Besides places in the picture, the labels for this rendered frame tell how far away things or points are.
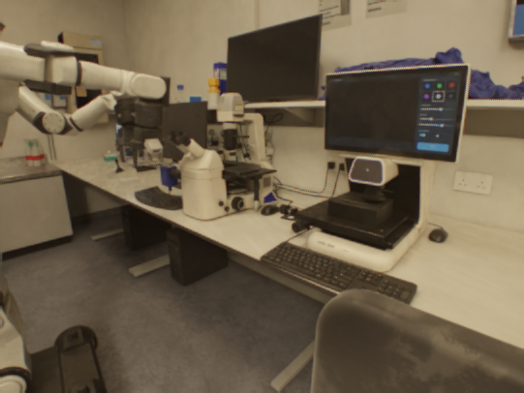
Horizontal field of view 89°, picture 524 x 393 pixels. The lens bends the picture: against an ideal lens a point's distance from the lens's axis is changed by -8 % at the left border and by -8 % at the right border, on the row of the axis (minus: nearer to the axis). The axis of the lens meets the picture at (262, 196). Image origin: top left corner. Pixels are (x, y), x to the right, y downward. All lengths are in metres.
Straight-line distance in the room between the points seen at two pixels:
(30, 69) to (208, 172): 0.68
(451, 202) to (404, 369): 1.18
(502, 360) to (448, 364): 0.05
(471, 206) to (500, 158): 0.23
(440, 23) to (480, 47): 0.22
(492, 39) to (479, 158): 0.52
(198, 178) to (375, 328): 0.98
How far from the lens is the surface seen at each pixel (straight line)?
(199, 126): 1.68
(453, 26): 1.68
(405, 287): 0.85
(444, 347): 0.38
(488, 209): 1.52
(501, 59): 1.62
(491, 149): 1.48
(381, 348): 0.41
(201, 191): 1.24
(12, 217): 3.16
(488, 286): 1.00
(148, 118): 0.99
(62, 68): 0.92
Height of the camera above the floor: 1.19
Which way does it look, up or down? 16 degrees down
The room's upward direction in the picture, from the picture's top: straight up
